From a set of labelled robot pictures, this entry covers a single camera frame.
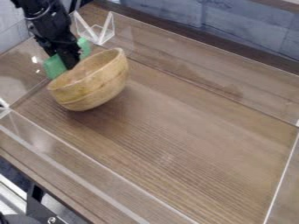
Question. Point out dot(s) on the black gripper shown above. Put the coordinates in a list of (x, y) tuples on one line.
[(49, 23)]

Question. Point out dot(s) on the green rectangular stick block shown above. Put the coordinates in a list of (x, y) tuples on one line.
[(53, 66)]

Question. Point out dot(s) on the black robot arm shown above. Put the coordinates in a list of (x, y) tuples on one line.
[(48, 22)]

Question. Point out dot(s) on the wooden bowl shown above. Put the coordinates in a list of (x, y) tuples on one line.
[(93, 82)]

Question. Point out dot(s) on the clear acrylic tray walls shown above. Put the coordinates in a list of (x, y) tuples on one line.
[(193, 147)]

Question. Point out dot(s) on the clear acrylic corner bracket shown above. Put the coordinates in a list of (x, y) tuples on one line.
[(97, 34)]

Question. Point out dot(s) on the black table frame bracket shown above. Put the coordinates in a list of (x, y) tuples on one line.
[(42, 207)]

